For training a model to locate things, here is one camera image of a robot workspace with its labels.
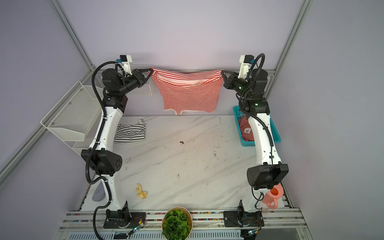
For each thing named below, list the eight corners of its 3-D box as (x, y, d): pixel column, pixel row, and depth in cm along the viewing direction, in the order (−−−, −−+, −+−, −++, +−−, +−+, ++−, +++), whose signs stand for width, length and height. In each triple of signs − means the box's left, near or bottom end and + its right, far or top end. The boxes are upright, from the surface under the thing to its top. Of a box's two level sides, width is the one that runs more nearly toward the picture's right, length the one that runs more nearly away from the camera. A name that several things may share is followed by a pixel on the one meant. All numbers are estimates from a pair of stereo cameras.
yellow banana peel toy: (133, 189, 86) (131, 187, 83) (140, 184, 88) (138, 182, 85) (141, 201, 82) (140, 199, 79) (148, 195, 84) (146, 193, 81)
